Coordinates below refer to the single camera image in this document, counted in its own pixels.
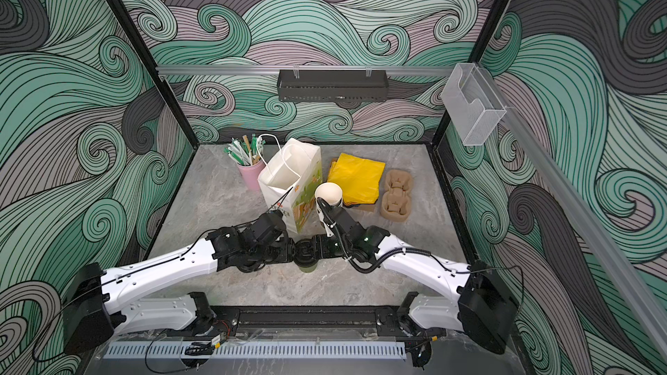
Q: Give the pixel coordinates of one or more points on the black cup lid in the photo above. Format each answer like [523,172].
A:
[305,254]

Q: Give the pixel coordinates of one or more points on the yellow paper napkin stack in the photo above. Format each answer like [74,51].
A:
[358,178]

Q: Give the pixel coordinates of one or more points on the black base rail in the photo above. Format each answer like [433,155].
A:
[312,317]

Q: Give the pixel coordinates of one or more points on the white slotted cable duct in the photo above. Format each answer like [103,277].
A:
[262,350]

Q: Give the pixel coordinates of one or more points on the stack of green paper cups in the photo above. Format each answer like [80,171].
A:
[329,192]

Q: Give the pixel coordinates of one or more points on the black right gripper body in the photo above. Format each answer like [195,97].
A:
[333,246]

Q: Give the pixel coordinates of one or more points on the aluminium wall rail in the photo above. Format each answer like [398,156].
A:
[274,70]

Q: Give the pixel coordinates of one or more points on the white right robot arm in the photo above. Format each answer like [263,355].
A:
[472,299]

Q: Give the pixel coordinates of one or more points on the clear acrylic wall pocket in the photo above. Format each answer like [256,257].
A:
[473,102]

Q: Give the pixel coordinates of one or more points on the green paper cup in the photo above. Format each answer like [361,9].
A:
[308,269]

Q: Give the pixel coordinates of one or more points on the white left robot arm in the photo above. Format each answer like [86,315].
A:
[95,303]

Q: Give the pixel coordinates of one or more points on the black wall shelf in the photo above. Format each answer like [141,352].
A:
[333,86]

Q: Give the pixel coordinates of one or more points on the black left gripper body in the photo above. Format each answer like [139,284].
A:
[279,252]

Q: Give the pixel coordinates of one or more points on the black cage frame post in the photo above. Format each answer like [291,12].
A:
[149,63]

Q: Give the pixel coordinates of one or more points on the white green paper bag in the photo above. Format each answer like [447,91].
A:
[289,181]

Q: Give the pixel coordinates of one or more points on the brown pulp cup carrier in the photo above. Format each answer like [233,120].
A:
[396,202]

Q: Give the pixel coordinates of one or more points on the pink holder cup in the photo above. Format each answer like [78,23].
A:
[250,175]

